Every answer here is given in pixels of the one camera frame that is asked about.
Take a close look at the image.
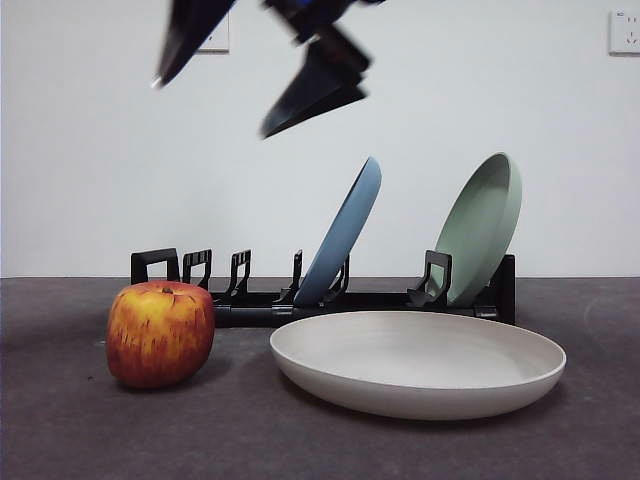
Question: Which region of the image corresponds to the red yellow apple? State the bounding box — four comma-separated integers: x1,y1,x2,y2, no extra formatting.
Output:
106,280,217,391

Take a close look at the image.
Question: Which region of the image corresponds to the pale beige round plate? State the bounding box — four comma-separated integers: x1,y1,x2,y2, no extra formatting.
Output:
269,310,568,421

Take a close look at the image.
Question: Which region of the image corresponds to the blue round plate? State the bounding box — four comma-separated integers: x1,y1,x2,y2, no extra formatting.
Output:
293,156,383,307

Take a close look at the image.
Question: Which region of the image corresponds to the green round plate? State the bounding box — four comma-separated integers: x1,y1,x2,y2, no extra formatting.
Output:
433,152,524,308

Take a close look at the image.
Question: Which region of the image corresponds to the black plate rack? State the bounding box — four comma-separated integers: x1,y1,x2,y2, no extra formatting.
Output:
129,247,517,330

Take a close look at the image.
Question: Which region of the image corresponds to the white wall socket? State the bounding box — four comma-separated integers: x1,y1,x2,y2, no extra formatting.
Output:
608,10,640,56
196,13,231,54

